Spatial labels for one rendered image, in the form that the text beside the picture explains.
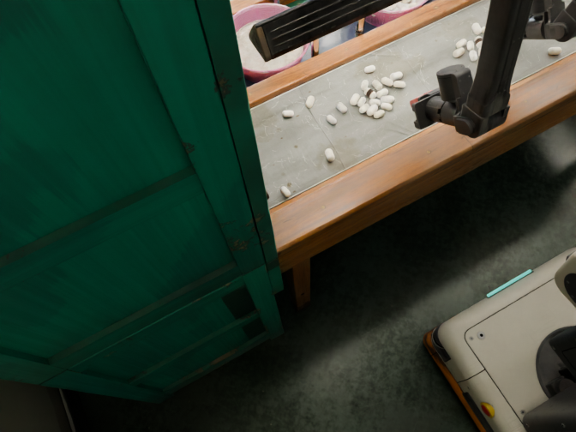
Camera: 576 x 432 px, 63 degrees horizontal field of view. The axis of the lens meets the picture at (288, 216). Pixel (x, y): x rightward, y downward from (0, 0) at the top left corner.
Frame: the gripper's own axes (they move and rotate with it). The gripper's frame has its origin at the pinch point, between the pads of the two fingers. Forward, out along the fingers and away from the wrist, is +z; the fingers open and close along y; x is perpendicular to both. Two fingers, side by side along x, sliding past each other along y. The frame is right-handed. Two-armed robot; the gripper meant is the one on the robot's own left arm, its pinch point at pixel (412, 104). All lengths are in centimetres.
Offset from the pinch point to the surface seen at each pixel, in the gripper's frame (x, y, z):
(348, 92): -3.3, 6.0, 21.8
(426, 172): 16.6, 3.5, -4.4
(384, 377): 97, 26, 19
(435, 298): 88, -7, 30
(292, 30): -27.5, 24.3, -2.3
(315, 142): 3.2, 22.3, 14.5
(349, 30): -14.8, -10.4, 44.7
